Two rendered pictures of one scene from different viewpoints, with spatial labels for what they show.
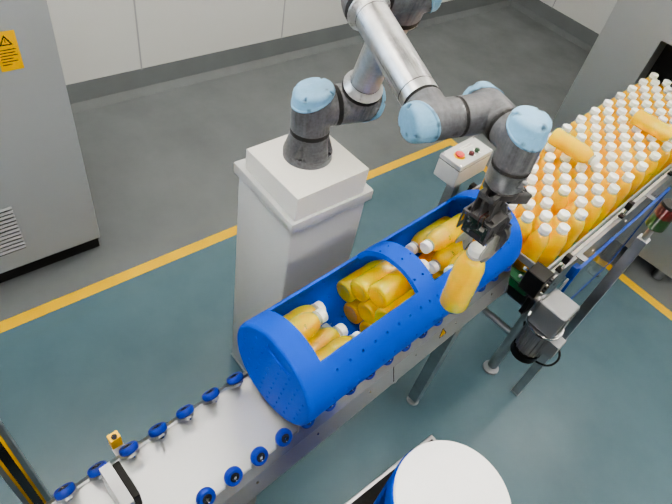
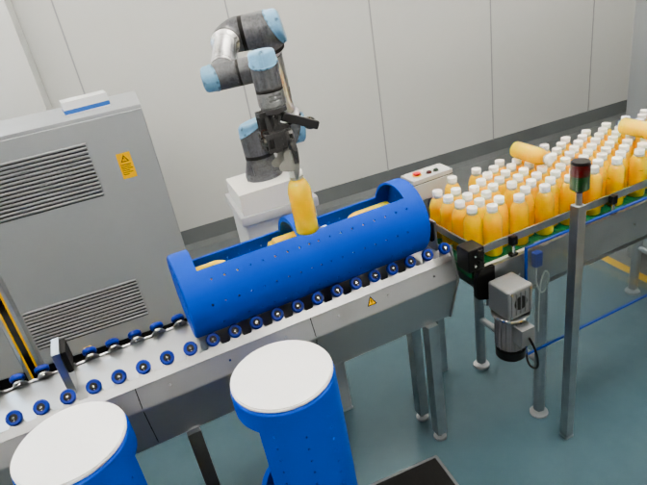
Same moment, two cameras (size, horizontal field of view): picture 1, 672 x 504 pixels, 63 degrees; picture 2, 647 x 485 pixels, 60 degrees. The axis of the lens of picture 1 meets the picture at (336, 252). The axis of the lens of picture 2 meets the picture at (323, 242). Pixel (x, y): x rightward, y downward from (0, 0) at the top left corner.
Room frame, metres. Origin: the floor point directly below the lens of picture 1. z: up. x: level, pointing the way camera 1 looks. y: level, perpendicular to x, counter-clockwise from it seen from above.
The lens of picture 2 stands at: (-0.40, -1.16, 1.99)
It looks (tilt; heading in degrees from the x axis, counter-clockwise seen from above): 27 degrees down; 32
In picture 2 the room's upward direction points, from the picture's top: 10 degrees counter-clockwise
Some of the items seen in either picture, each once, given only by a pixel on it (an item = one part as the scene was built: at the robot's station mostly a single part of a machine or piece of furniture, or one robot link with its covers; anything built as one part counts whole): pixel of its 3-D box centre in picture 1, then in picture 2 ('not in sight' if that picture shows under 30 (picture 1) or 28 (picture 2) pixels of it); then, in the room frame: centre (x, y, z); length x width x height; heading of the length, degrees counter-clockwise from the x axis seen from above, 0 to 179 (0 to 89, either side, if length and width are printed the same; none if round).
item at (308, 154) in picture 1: (308, 140); (261, 164); (1.34, 0.16, 1.29); 0.15 x 0.15 x 0.10
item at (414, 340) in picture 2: not in sight; (417, 366); (1.40, -0.40, 0.31); 0.06 x 0.06 x 0.63; 52
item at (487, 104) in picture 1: (483, 112); (259, 67); (0.94, -0.21, 1.74); 0.11 x 0.11 x 0.08; 32
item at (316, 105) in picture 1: (314, 106); (256, 136); (1.34, 0.16, 1.40); 0.13 x 0.12 x 0.14; 122
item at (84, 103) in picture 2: not in sight; (85, 103); (1.68, 1.52, 1.48); 0.24 x 0.12 x 0.08; 146
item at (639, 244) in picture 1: (568, 328); (571, 333); (1.49, -1.01, 0.55); 0.04 x 0.04 x 1.10; 52
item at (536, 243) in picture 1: (532, 248); (473, 233); (1.43, -0.66, 0.99); 0.07 x 0.07 x 0.19
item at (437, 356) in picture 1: (431, 365); (435, 383); (1.31, -0.51, 0.31); 0.06 x 0.06 x 0.63; 52
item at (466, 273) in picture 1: (463, 279); (301, 203); (0.88, -0.30, 1.35); 0.07 x 0.07 x 0.19
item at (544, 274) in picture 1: (534, 280); (470, 257); (1.32, -0.68, 0.95); 0.10 x 0.07 x 0.10; 52
